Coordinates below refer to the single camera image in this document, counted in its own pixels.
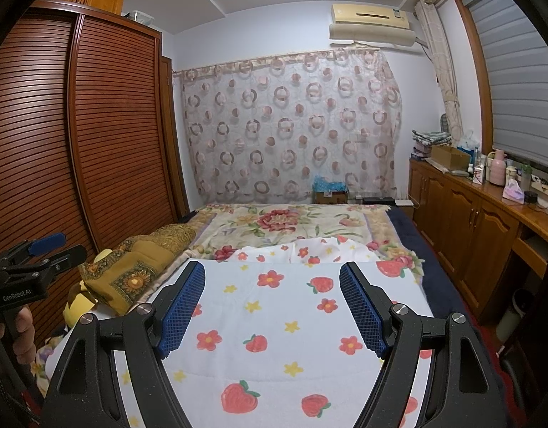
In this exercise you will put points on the brown patterned garment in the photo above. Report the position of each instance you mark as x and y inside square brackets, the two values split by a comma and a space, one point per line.
[140, 258]

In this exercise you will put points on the floral rose blanket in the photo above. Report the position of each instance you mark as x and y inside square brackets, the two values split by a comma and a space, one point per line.
[274, 223]

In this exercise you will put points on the wooden window frame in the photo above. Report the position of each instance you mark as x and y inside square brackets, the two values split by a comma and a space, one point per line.
[474, 62]

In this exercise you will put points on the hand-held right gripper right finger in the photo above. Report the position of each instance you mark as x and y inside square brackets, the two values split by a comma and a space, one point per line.
[363, 307]

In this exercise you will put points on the grey window blind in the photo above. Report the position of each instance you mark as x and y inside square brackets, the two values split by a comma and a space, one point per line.
[519, 80]

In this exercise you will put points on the clear plastic storage box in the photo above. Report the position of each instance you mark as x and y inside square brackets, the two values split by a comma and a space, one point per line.
[140, 17]

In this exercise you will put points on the wooden sideboard cabinet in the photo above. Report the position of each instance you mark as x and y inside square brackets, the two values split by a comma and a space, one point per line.
[470, 223]

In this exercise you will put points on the beige air conditioner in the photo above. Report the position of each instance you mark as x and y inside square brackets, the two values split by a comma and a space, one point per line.
[370, 20]

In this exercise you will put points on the beige tied curtain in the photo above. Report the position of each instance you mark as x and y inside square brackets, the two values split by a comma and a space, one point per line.
[439, 62]

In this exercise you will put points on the wooden louvred wardrobe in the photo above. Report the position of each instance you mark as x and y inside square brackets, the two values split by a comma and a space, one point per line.
[113, 120]

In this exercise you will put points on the stack of folded cloths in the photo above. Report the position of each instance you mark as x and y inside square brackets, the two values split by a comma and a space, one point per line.
[428, 139]

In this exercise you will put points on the pink thermos jug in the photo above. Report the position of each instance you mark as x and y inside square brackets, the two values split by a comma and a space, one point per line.
[497, 169]

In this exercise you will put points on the green bottle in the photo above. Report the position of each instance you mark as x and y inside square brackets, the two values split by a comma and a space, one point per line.
[527, 176]

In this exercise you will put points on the purple tissue pack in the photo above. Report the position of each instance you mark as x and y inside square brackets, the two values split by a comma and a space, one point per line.
[512, 191]

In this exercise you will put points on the circle print sheer curtain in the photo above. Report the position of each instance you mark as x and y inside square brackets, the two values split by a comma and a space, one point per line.
[283, 125]

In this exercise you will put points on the navy bed sheet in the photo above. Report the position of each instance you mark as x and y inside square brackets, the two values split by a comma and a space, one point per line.
[434, 276]

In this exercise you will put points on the clear plastic bag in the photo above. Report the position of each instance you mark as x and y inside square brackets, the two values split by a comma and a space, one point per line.
[469, 139]

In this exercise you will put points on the open cardboard box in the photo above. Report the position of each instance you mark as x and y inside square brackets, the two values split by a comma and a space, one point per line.
[450, 157]

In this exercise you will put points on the person's left hand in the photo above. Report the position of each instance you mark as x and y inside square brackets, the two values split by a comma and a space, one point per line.
[24, 334]

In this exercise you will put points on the black flat box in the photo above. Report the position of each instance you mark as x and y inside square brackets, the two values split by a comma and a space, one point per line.
[379, 199]

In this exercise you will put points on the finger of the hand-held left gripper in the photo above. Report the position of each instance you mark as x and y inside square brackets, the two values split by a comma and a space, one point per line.
[69, 256]
[46, 243]

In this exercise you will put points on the white strawberry print sheet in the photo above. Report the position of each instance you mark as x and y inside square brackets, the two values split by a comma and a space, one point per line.
[278, 321]

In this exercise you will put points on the yellow plush toy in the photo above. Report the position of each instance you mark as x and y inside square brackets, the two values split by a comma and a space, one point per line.
[77, 307]

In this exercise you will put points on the blue plastic bag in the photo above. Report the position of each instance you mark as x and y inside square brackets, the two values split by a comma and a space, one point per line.
[329, 183]

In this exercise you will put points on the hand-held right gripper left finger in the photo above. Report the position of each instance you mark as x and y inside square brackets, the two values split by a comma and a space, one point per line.
[180, 307]

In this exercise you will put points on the white trash bin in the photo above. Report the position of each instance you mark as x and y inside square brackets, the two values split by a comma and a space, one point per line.
[515, 316]

